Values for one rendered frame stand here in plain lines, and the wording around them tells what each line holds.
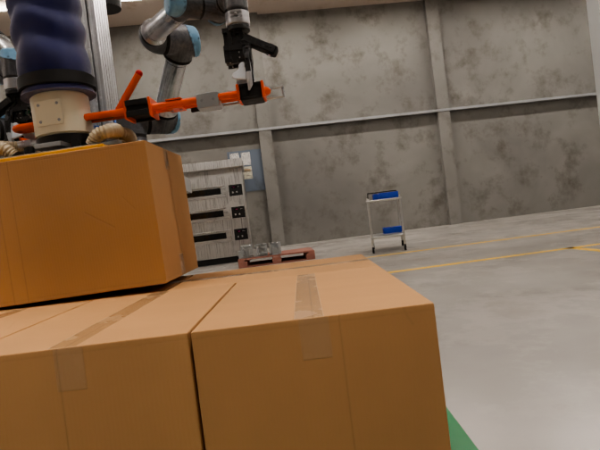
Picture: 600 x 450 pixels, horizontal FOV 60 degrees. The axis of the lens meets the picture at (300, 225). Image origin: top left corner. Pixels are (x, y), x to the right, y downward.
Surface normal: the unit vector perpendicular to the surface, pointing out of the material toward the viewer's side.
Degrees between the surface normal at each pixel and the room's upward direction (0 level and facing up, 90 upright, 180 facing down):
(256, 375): 90
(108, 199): 90
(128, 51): 90
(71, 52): 73
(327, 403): 90
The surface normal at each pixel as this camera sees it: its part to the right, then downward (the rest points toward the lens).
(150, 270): -0.02, 0.03
